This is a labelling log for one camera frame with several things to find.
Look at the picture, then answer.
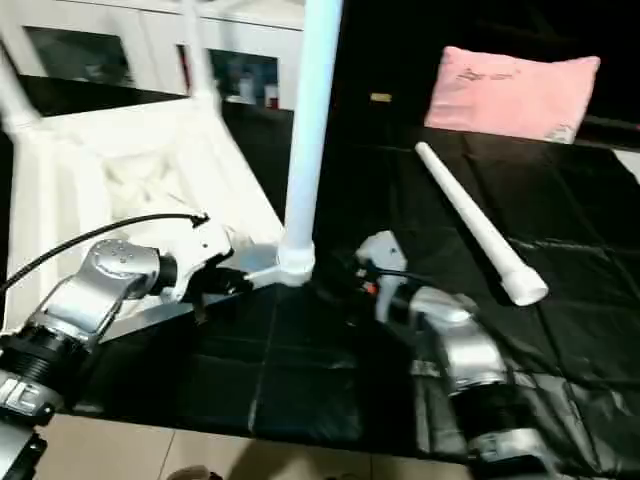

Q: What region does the white glass-door cabinet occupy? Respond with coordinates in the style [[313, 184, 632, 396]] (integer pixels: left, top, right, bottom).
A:
[[0, 0, 307, 109]]

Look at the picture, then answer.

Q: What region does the black work mat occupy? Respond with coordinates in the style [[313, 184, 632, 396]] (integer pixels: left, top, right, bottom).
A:
[[0, 75, 640, 471]]

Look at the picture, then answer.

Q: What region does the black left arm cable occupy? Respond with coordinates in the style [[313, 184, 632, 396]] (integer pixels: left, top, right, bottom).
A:
[[0, 212, 211, 297]]

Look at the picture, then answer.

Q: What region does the pink pillow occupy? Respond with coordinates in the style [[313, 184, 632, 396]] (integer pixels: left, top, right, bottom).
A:
[[424, 46, 602, 144]]

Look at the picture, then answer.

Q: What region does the white plastic table top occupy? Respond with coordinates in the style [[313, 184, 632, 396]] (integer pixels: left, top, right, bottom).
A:
[[0, 95, 317, 337]]

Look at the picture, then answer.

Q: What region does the white plastic table leg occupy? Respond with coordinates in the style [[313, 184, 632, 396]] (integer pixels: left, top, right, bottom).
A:
[[277, 0, 344, 289], [414, 142, 550, 307], [180, 0, 219, 107], [0, 40, 46, 137]]

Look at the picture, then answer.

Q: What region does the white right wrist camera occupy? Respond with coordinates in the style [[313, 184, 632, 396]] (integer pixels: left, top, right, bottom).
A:
[[356, 231, 407, 293]]

